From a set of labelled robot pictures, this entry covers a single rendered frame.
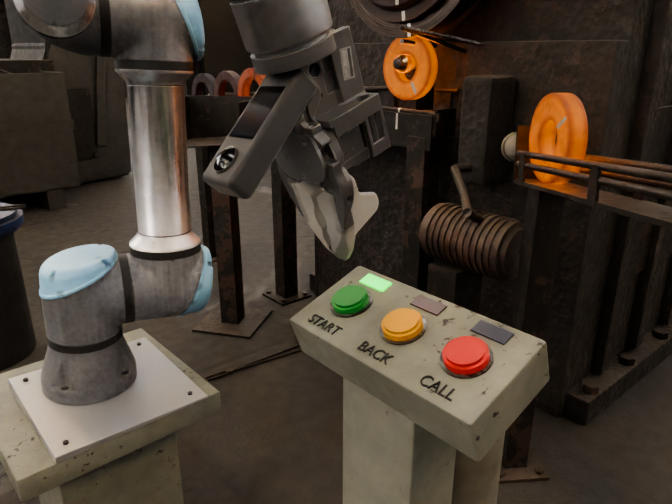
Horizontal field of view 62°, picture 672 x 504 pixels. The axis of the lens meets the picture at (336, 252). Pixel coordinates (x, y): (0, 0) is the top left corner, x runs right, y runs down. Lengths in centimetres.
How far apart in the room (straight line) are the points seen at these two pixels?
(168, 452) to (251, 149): 75
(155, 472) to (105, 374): 21
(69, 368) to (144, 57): 49
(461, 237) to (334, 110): 71
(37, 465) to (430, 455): 58
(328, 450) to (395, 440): 79
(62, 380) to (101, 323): 12
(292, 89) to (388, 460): 36
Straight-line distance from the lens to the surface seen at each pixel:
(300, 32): 46
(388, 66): 152
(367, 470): 62
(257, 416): 146
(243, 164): 44
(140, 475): 110
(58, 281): 94
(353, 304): 58
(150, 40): 89
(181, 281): 96
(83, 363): 100
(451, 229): 119
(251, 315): 193
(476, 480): 77
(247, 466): 132
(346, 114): 49
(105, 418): 98
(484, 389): 48
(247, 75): 205
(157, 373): 107
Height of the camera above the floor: 85
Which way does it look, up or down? 20 degrees down
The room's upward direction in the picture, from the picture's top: straight up
